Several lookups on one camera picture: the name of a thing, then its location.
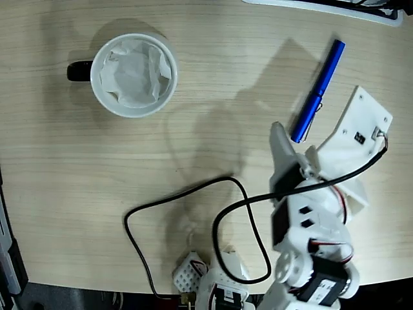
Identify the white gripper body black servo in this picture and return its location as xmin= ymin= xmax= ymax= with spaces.
xmin=269 ymin=161 xmax=343 ymax=211

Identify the blue metal pen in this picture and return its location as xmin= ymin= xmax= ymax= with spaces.
xmin=290 ymin=39 xmax=347 ymax=144

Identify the white perforated plastic block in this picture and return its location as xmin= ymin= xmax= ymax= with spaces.
xmin=173 ymin=251 xmax=210 ymax=293

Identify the white flat device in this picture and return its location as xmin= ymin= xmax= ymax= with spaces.
xmin=241 ymin=0 xmax=404 ymax=27

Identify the crumpled white tissue paper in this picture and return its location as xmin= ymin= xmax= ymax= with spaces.
xmin=99 ymin=38 xmax=172 ymax=109

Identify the wrist camera on white mount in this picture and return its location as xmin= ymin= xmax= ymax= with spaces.
xmin=316 ymin=85 xmax=394 ymax=217

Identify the white mug with black handle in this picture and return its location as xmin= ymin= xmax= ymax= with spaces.
xmin=66 ymin=33 xmax=179 ymax=119

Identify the black camera cable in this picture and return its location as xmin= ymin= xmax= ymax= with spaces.
xmin=124 ymin=138 xmax=389 ymax=300

